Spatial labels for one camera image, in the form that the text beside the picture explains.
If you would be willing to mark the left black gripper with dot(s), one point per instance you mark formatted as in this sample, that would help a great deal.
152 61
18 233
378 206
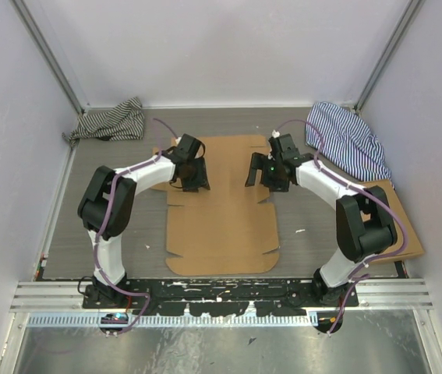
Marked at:
203 181

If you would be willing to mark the aluminium rail frame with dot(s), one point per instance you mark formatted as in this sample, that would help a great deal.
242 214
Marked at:
376 293

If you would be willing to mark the grey striped cloth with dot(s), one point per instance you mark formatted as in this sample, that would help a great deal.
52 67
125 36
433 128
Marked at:
125 121

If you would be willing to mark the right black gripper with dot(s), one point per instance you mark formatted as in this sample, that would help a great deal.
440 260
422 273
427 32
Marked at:
260 161

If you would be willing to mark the left aluminium corner post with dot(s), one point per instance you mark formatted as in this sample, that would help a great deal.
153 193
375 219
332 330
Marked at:
37 26

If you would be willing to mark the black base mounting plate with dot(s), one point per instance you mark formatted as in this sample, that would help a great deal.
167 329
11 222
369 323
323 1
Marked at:
215 297

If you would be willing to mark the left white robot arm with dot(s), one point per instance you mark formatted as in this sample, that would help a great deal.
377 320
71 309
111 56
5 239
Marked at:
107 204

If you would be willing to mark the blue striped cloth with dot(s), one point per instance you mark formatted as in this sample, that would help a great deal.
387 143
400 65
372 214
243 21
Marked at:
348 142

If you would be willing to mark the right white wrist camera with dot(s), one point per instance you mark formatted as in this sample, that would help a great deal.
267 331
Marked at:
274 144

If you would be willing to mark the white slotted cable duct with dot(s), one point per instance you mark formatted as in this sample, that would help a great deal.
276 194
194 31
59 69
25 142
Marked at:
120 320

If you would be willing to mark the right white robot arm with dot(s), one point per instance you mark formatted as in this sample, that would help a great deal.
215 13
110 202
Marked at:
364 226

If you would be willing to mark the right aluminium corner post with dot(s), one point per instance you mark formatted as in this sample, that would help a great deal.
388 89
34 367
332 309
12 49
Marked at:
394 41

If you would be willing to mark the aluminium corner post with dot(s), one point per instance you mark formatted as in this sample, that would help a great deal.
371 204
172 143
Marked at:
37 26
394 41

